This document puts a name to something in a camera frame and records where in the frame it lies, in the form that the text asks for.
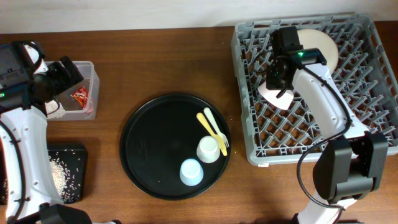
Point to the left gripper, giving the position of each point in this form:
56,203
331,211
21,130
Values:
58,68

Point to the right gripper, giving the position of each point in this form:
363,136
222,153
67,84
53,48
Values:
270,83

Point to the red snack wrapper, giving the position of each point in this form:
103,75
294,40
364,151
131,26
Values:
81,96

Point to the pink small bowl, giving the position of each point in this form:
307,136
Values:
271,96

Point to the beige large bowl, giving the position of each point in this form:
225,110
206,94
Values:
311,38

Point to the white plastic fork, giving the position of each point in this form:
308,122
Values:
211,119

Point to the yellow plastic spoon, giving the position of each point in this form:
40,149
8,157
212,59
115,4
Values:
219,140

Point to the white cup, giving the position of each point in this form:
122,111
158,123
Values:
208,150

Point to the light blue cup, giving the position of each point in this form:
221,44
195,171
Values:
191,172

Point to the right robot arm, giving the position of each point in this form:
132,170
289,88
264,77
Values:
353,158

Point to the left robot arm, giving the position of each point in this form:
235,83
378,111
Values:
27,84

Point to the grey dishwasher rack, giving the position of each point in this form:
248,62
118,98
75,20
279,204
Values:
363,75

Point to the clear plastic bin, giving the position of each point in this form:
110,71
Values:
70,108

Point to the black rectangular tray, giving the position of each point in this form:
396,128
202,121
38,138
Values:
81,151

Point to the pile of rice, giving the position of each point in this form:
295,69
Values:
66,172

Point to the round black tray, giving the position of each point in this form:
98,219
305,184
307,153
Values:
159,136

